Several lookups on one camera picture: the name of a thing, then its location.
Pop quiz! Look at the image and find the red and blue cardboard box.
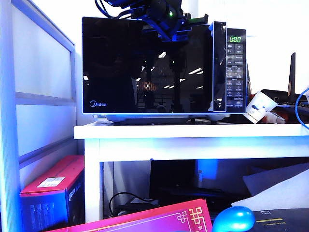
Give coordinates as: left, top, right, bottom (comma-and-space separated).
19, 154, 85, 229

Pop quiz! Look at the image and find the white paper cup whale print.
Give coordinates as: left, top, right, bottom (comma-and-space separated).
242, 90, 278, 124

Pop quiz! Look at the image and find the black paper shredder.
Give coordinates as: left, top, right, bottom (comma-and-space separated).
253, 208, 309, 232

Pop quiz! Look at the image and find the white foam sheet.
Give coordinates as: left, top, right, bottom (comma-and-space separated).
230, 173, 309, 213

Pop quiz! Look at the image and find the white table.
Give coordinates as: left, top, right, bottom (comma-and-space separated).
73, 120, 309, 222

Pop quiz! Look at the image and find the blue ethernet cable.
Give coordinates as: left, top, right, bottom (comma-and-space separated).
295, 88, 309, 128

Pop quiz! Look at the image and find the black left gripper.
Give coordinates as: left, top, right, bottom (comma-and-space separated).
141, 13, 210, 44

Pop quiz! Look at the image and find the black power adapter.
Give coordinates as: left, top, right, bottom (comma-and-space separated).
114, 202, 160, 218

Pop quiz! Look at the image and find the black router with antennas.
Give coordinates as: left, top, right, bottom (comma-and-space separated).
246, 52, 309, 116

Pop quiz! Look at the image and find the grey frame frosted partition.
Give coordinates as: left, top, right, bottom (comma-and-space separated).
0, 0, 77, 232

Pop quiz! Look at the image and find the black power cable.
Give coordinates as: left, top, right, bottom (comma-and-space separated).
109, 192, 160, 218

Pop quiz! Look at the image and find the small red white carton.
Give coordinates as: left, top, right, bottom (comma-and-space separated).
264, 111, 290, 124

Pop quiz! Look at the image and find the shiny blue oval ball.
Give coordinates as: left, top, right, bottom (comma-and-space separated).
211, 206, 256, 232

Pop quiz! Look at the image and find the pink box with gold pattern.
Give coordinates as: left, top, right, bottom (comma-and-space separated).
44, 198, 213, 232

